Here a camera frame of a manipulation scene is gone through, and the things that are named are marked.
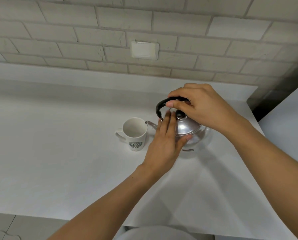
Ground person's left forearm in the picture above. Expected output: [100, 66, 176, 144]
[47, 165, 164, 240]

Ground person's right hand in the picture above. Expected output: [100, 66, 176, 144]
[165, 83, 250, 138]

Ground person's right forearm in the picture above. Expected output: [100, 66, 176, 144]
[228, 121, 298, 240]

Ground white wall outlet cover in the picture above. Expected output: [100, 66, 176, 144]
[131, 40, 159, 60]

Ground white mug with green emblem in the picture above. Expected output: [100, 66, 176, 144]
[115, 117, 148, 152]

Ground white cabinet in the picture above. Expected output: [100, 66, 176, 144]
[258, 78, 298, 170]

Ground silver kettle with black handle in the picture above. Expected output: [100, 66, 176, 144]
[145, 96, 212, 152]

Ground silver kettle lid black knob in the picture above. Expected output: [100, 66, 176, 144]
[175, 110, 202, 137]

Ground person's left hand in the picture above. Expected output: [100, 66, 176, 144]
[139, 110, 192, 180]

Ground grey shirt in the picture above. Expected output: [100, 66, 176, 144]
[114, 225, 197, 240]

